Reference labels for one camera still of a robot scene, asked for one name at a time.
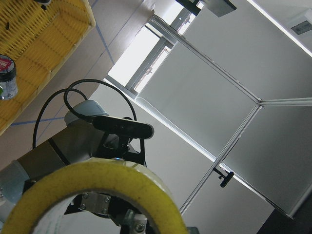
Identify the yellow tape roll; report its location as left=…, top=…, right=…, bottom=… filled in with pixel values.
left=0, top=157, right=188, bottom=234

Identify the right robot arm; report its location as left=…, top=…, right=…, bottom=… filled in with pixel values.
left=0, top=112, right=104, bottom=204

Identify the yellow plastic basket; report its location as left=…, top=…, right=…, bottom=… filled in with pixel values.
left=0, top=0, right=96, bottom=133

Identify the small dark bottle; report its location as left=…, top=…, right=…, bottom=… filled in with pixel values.
left=0, top=54, right=18, bottom=100

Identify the toy panda figure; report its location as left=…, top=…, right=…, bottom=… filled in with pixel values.
left=34, top=0, right=51, bottom=10

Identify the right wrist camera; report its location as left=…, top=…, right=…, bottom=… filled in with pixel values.
left=93, top=116, right=154, bottom=139

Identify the overhead aluminium frame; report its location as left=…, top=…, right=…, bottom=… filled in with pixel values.
left=103, top=0, right=312, bottom=220

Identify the black clamp handle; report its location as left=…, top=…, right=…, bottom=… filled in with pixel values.
left=213, top=168, right=234, bottom=188

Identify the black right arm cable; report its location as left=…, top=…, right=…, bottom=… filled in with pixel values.
left=32, top=78, right=137, bottom=149

